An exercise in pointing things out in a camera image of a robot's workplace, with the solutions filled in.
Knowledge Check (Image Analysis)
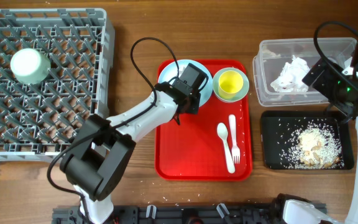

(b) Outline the large light blue plate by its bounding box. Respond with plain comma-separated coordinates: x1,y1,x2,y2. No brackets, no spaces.
158,59,213,107

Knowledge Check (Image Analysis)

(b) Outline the white paper napkin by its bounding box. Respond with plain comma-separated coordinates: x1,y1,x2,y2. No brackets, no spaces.
270,55,310,93

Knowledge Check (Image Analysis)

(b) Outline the green bowl with rice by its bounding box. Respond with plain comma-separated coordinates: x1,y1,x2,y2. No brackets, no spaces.
10,48,51,85

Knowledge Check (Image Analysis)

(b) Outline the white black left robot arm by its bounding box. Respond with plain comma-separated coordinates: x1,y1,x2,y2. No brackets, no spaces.
60,78,208,223

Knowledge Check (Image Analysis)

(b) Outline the clear plastic waste bin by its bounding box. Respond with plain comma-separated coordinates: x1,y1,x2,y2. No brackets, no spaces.
253,37,356,107

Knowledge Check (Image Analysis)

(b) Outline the grey plastic dishwasher rack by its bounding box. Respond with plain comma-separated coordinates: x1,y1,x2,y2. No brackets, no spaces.
0,8,115,162

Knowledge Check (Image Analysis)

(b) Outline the white plastic spoon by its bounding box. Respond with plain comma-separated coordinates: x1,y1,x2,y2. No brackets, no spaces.
217,123,235,174

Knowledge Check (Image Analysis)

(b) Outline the red plastic serving tray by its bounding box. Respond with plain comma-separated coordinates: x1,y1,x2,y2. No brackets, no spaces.
154,58,254,182

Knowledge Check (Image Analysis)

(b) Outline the yellow plastic cup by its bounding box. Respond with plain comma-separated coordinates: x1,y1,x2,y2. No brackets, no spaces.
218,70,244,100

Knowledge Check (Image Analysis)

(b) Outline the small green saucer plate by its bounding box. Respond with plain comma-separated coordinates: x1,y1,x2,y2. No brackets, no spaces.
213,67,250,103

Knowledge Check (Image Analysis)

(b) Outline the black rectangular tray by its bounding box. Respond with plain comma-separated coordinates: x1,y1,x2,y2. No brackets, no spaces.
260,111,354,170

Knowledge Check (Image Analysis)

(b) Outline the pile of rice leftovers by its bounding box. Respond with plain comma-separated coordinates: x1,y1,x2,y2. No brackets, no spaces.
277,121,343,169

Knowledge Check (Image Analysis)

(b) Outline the white plastic fork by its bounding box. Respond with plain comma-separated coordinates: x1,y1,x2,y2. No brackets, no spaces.
228,114,241,164

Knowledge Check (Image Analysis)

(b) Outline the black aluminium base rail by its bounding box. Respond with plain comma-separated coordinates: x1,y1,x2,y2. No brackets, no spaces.
52,202,328,224

